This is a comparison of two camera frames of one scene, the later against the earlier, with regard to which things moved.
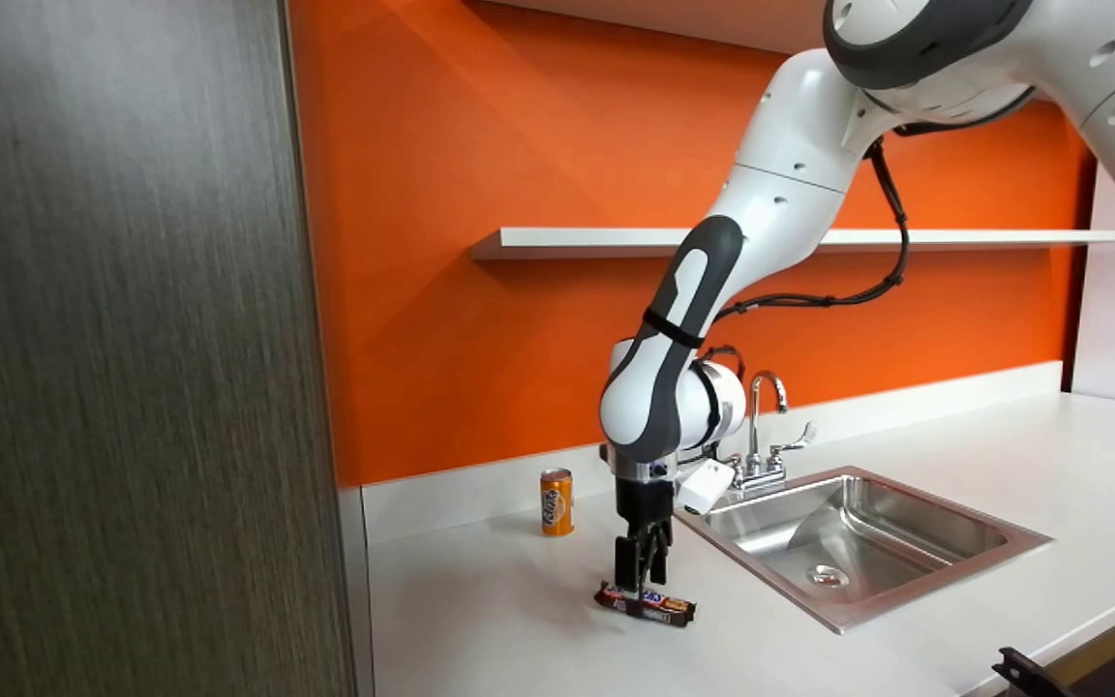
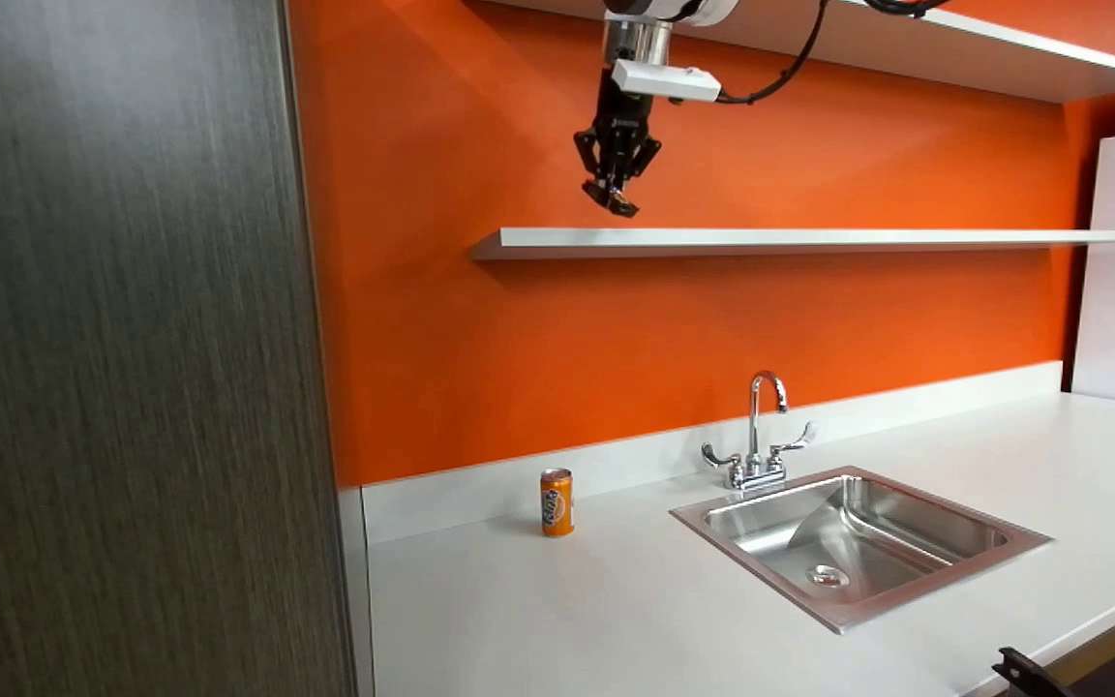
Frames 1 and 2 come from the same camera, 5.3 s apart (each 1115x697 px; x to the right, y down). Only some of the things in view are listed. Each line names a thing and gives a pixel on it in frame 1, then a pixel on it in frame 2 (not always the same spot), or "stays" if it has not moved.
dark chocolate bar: [655, 603] -> [608, 199]
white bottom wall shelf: [668, 237] stays
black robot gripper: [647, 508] -> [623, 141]
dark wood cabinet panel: [137, 456] stays
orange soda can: [559, 501] stays
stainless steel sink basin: [856, 549] stays
